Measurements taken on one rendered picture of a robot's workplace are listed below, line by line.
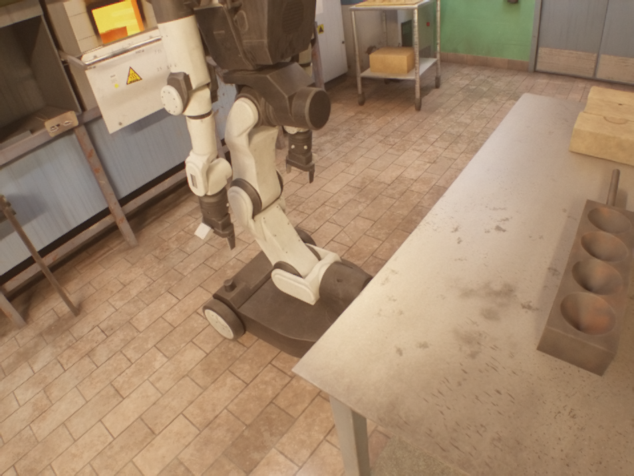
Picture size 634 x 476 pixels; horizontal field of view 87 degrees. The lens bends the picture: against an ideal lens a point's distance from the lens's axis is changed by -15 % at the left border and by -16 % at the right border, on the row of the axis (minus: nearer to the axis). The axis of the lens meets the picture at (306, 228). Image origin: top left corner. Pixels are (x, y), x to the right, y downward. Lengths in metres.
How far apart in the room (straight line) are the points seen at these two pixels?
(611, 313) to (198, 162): 0.94
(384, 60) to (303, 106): 2.70
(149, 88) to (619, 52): 4.31
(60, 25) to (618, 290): 2.20
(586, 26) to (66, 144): 4.63
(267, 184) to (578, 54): 4.06
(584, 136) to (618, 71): 3.84
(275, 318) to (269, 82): 0.87
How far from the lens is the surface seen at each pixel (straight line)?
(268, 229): 1.41
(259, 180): 1.31
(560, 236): 0.78
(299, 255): 1.47
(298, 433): 1.44
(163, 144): 2.51
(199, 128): 1.03
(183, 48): 0.96
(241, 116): 1.14
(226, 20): 1.02
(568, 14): 4.82
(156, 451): 1.58
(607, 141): 1.07
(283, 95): 1.04
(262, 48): 0.99
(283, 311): 1.54
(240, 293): 1.61
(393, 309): 0.60
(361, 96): 3.75
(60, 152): 2.26
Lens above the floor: 1.30
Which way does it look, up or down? 36 degrees down
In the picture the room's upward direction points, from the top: 10 degrees counter-clockwise
